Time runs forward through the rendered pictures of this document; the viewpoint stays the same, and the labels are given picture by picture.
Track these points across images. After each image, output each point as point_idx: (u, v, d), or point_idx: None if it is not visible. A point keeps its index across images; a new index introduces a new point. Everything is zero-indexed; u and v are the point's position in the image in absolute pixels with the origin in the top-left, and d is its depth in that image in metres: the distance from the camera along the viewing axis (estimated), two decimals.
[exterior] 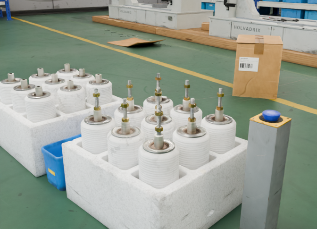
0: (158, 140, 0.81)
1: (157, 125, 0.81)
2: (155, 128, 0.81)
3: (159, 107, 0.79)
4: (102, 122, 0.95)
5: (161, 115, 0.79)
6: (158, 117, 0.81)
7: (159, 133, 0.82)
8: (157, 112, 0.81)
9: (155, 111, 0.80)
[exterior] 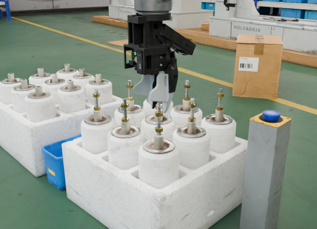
0: (158, 140, 0.81)
1: (160, 126, 0.81)
2: (162, 129, 0.81)
3: (160, 106, 0.80)
4: (102, 122, 0.95)
5: (160, 113, 0.81)
6: (157, 118, 0.80)
7: (156, 135, 0.82)
8: (155, 114, 0.79)
9: (160, 113, 0.79)
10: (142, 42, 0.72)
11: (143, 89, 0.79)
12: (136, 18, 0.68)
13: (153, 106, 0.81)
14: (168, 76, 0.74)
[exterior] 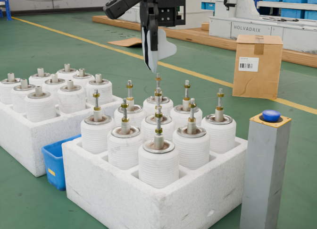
0: (158, 140, 0.81)
1: (156, 126, 0.81)
2: (154, 129, 0.81)
3: (158, 108, 0.79)
4: (102, 122, 0.95)
5: (160, 116, 0.79)
6: (159, 118, 0.81)
7: (159, 135, 0.82)
8: None
9: (155, 112, 0.80)
10: None
11: (164, 51, 0.74)
12: None
13: (154, 70, 0.76)
14: None
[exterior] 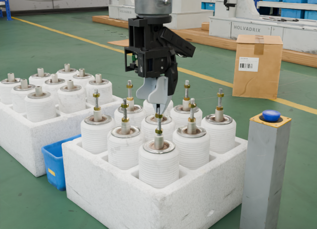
0: (158, 140, 0.81)
1: (159, 128, 0.81)
2: (161, 131, 0.81)
3: None
4: (102, 122, 0.95)
5: (162, 115, 0.81)
6: (157, 119, 0.80)
7: None
8: (155, 115, 0.80)
9: (159, 114, 0.79)
10: (143, 45, 0.72)
11: (146, 93, 0.78)
12: (137, 21, 0.68)
13: None
14: (168, 80, 0.74)
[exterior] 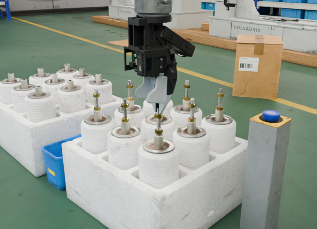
0: (158, 140, 0.81)
1: (160, 127, 0.81)
2: (161, 128, 0.82)
3: (157, 108, 0.80)
4: (102, 122, 0.95)
5: (155, 115, 0.81)
6: (159, 120, 0.80)
7: None
8: (161, 116, 0.79)
9: (161, 113, 0.80)
10: (143, 44, 0.72)
11: (145, 92, 0.78)
12: (136, 20, 0.68)
13: (156, 109, 0.80)
14: (167, 79, 0.74)
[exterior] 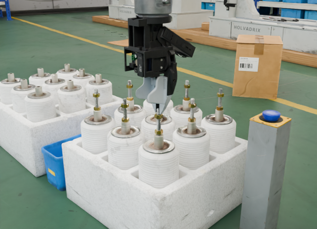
0: (158, 140, 0.81)
1: (157, 127, 0.81)
2: (154, 130, 0.82)
3: (157, 110, 0.79)
4: (102, 122, 0.95)
5: (158, 118, 0.79)
6: (160, 119, 0.81)
7: None
8: (160, 114, 0.81)
9: (156, 113, 0.80)
10: (143, 45, 0.72)
11: (145, 93, 0.78)
12: (136, 21, 0.68)
13: (156, 109, 0.80)
14: (167, 80, 0.74)
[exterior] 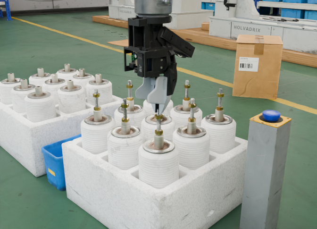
0: (158, 140, 0.81)
1: (158, 129, 0.81)
2: (159, 132, 0.81)
3: None
4: (102, 122, 0.95)
5: (162, 117, 0.80)
6: (157, 120, 0.81)
7: None
8: (154, 116, 0.80)
9: (157, 115, 0.79)
10: (143, 45, 0.72)
11: (145, 93, 0.78)
12: (136, 21, 0.68)
13: (156, 110, 0.80)
14: (167, 80, 0.74)
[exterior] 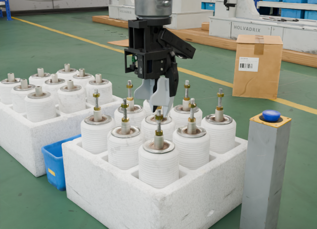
0: (158, 140, 0.81)
1: (160, 129, 0.81)
2: (162, 130, 0.82)
3: (158, 109, 0.80)
4: (102, 122, 0.95)
5: (156, 116, 0.81)
6: (158, 122, 0.80)
7: None
8: (160, 118, 0.79)
9: (162, 114, 0.80)
10: (143, 46, 0.72)
11: (144, 93, 0.79)
12: (136, 22, 0.68)
13: (154, 110, 0.81)
14: (169, 80, 0.74)
